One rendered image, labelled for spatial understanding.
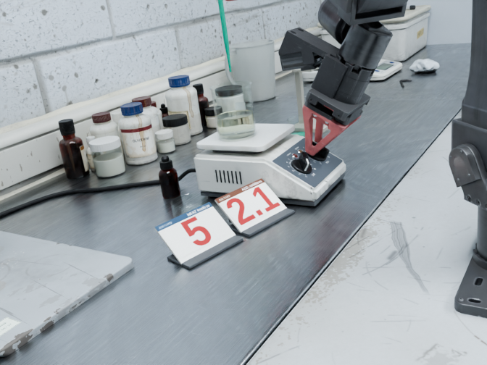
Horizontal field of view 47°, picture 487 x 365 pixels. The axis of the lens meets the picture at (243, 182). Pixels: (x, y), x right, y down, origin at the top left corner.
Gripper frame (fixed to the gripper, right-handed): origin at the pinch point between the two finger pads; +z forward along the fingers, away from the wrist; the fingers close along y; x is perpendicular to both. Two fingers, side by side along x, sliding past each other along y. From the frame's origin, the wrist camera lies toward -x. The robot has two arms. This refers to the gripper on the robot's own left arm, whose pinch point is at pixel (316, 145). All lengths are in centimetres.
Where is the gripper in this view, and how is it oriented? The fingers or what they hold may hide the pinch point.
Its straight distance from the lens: 85.5
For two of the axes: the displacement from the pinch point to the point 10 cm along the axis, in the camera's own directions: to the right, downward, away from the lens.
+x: 8.0, 5.2, -2.8
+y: -5.0, 3.4, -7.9
